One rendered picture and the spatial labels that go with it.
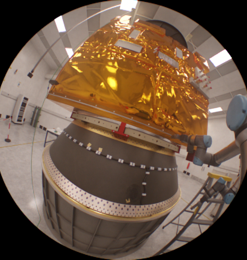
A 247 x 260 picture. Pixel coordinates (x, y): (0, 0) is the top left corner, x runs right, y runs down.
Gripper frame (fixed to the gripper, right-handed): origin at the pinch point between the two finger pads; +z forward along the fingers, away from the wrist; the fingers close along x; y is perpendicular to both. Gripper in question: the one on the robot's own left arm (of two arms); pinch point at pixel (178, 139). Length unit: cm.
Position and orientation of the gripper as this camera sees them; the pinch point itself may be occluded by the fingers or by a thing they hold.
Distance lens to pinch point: 82.2
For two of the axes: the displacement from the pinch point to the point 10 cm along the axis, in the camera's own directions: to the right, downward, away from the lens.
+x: -9.4, -3.2, -1.3
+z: -1.5, 0.3, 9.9
